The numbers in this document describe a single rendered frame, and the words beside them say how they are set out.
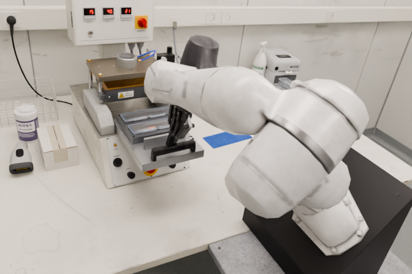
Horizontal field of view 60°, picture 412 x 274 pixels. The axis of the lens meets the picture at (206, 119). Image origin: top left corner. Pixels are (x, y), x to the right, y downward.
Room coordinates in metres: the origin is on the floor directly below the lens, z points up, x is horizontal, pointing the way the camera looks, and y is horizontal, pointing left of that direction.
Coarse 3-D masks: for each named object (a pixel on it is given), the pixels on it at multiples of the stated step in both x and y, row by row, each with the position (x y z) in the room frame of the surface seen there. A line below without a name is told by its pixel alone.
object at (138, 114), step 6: (156, 108) 1.18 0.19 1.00; (162, 108) 1.18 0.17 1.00; (168, 108) 1.19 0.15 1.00; (126, 114) 1.11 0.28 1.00; (132, 114) 1.12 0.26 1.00; (138, 114) 1.12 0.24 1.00; (144, 114) 1.13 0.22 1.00; (150, 114) 1.13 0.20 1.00; (156, 114) 1.14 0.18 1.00; (162, 114) 1.14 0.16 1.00; (126, 120) 1.07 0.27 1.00
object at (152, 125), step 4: (156, 120) 1.09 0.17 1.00; (160, 120) 1.10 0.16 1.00; (164, 120) 1.10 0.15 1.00; (132, 124) 1.04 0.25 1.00; (136, 124) 1.05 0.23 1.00; (140, 124) 1.05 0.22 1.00; (144, 124) 1.05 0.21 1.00; (148, 124) 1.06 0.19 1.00; (152, 124) 1.06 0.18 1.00; (156, 124) 1.06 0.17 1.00; (160, 124) 1.07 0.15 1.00; (164, 124) 1.07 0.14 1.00; (168, 124) 1.07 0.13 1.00; (132, 128) 1.02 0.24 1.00; (136, 128) 1.02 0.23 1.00; (140, 128) 1.03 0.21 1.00; (144, 128) 1.03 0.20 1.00; (148, 128) 1.03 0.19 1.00; (152, 128) 1.04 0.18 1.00; (156, 128) 1.04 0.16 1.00; (136, 132) 1.00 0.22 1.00
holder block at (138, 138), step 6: (120, 120) 1.08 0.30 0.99; (144, 120) 1.10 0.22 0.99; (150, 120) 1.10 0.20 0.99; (126, 126) 1.04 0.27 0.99; (126, 132) 1.02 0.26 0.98; (150, 132) 1.02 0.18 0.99; (156, 132) 1.03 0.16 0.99; (162, 132) 1.03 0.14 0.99; (168, 132) 1.04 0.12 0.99; (132, 138) 0.98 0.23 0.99; (138, 138) 0.99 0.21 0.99; (132, 144) 0.98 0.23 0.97
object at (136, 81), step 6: (96, 78) 1.33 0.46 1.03; (132, 78) 1.30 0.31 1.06; (138, 78) 1.31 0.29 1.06; (144, 78) 1.31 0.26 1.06; (108, 84) 1.22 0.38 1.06; (114, 84) 1.23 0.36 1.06; (120, 84) 1.24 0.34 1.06; (126, 84) 1.24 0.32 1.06; (132, 84) 1.25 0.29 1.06; (138, 84) 1.26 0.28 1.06
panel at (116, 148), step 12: (108, 144) 1.06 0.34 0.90; (120, 144) 1.08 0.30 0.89; (108, 156) 1.04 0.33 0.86; (120, 156) 1.06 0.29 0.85; (120, 168) 1.04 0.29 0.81; (132, 168) 1.06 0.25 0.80; (168, 168) 1.13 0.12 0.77; (180, 168) 1.15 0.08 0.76; (120, 180) 1.02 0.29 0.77; (132, 180) 1.04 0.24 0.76
